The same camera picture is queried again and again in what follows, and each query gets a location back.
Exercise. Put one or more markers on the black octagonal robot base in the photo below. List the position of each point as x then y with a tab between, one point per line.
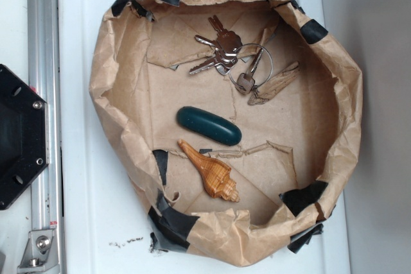
24	152

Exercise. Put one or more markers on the dark green plastic pickle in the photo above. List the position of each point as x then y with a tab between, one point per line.
209	125

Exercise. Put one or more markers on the brown paper bag bin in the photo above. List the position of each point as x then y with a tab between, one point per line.
297	151

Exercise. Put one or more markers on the single key with dark head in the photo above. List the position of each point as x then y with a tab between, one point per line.
245	81

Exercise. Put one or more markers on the orange striped conch shell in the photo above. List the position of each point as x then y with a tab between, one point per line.
216	175

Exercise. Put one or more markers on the small driftwood piece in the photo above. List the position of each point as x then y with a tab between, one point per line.
275	85

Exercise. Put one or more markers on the silver key bunch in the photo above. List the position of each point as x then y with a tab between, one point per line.
226	48

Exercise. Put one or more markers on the aluminium extrusion rail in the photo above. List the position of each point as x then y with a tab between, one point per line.
47	210

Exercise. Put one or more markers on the metal corner bracket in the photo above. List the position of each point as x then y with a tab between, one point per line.
40	254

